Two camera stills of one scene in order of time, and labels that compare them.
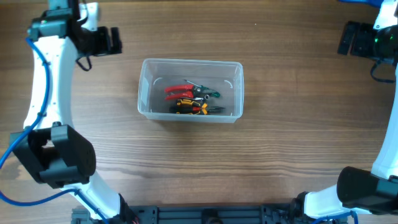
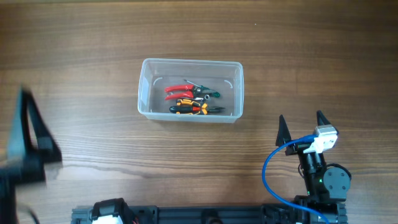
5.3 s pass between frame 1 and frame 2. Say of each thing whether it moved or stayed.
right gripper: moved
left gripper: moved
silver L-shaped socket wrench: stayed
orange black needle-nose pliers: stayed
